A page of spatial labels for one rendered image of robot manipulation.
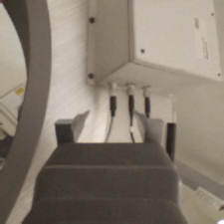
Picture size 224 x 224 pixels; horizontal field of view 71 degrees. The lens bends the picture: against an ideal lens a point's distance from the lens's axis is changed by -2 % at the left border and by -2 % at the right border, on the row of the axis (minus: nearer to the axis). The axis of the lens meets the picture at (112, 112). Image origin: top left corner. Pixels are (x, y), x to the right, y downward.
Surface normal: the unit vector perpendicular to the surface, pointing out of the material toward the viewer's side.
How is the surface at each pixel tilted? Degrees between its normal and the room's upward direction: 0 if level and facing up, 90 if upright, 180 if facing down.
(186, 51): 90
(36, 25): 90
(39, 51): 90
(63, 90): 90
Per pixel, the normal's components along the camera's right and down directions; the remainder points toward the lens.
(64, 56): 0.47, -0.11
